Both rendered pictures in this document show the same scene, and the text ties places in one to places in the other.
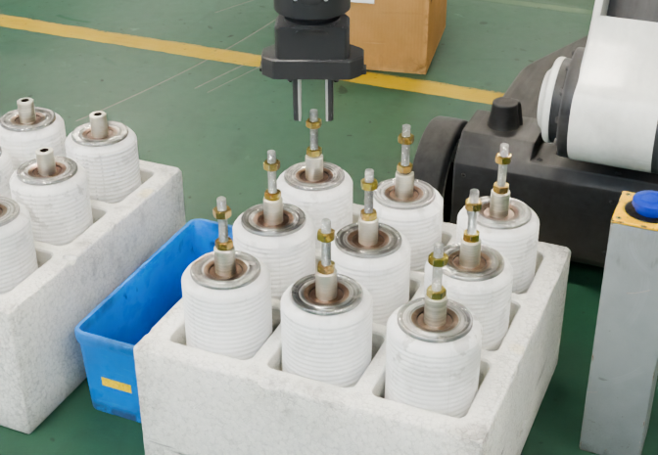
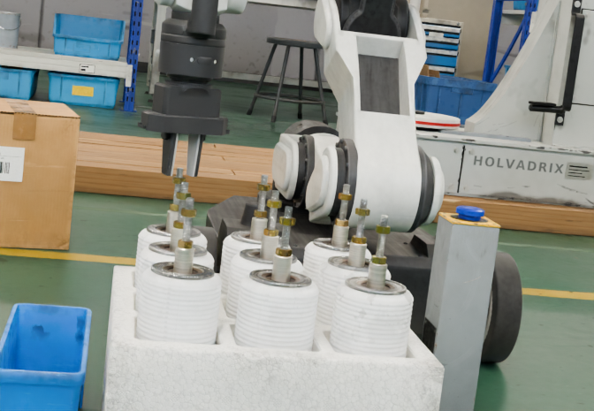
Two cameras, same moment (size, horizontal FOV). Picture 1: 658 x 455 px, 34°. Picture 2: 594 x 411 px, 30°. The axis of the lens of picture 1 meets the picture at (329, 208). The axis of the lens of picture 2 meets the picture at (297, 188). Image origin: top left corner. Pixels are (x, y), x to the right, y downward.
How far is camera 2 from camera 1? 0.80 m
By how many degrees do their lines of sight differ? 38
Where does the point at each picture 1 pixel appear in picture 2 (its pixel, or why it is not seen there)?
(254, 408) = (236, 384)
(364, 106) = (34, 269)
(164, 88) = not seen: outside the picture
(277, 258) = not seen: hidden behind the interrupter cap
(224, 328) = (197, 316)
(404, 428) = (380, 369)
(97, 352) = (18, 391)
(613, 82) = (384, 156)
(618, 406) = (454, 387)
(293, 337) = (267, 312)
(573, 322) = not seen: hidden behind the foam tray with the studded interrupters
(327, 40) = (207, 100)
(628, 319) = (463, 306)
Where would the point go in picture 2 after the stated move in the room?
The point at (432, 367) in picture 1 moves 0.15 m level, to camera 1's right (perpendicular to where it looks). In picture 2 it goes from (392, 315) to (487, 310)
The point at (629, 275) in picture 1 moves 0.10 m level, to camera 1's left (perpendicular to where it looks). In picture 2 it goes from (465, 267) to (408, 268)
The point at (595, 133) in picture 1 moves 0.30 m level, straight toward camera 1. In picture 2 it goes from (376, 194) to (460, 236)
